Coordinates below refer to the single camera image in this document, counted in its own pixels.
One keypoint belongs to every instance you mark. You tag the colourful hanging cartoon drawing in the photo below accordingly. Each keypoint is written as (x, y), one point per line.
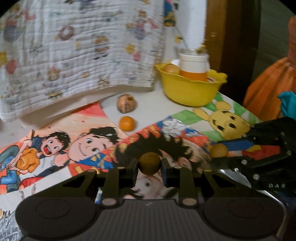
(169, 13)

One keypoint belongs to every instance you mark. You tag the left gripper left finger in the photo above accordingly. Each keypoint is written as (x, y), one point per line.
(118, 179)

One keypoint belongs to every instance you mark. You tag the orange cloth garment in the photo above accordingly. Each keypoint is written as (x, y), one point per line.
(272, 94)

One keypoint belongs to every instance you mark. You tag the striped pepino melon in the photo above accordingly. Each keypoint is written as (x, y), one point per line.
(126, 103)

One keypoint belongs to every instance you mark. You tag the white orange jar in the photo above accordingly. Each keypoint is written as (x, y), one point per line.
(194, 64)

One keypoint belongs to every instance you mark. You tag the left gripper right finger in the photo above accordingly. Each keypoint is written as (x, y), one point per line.
(180, 178)

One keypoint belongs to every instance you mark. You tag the small brown round fruit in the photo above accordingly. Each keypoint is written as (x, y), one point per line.
(149, 163)

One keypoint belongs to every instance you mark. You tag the yellow plastic bowl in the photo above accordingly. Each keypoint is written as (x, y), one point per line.
(190, 92)

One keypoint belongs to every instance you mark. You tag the cartoon anime poster mat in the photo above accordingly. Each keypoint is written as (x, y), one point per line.
(85, 140)

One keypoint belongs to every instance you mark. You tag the dark wooden door frame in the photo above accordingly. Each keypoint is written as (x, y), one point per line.
(232, 35)

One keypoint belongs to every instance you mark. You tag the metal tray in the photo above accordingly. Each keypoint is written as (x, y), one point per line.
(238, 177)

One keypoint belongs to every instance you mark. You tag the Winnie the Pooh drawing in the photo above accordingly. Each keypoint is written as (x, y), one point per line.
(221, 120)

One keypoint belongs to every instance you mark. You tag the white patterned cloth right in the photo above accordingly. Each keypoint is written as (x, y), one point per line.
(55, 50)

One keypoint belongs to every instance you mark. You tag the fruit inside yellow bowl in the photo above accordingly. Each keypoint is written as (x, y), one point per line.
(171, 69)

